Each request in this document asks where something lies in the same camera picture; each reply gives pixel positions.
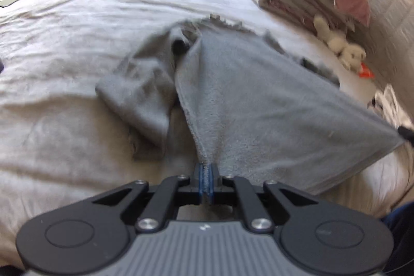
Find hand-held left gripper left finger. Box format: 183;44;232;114
92;163;207;234

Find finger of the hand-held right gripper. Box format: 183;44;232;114
398;125;414;145

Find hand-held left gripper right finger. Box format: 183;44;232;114
207;163;319;233

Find black white patterned cloth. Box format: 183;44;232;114
369;85;409;128

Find orange packet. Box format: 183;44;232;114
357;64;376;79

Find cream plush dog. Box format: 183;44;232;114
336;43;367;72

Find person's dark trousers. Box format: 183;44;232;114
382;205;414;273

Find quilted headboard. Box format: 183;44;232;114
352;0;414;92

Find cream plush rabbit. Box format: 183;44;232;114
313;15;348;52

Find bed with light grey sheet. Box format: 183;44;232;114
0;0;414;264

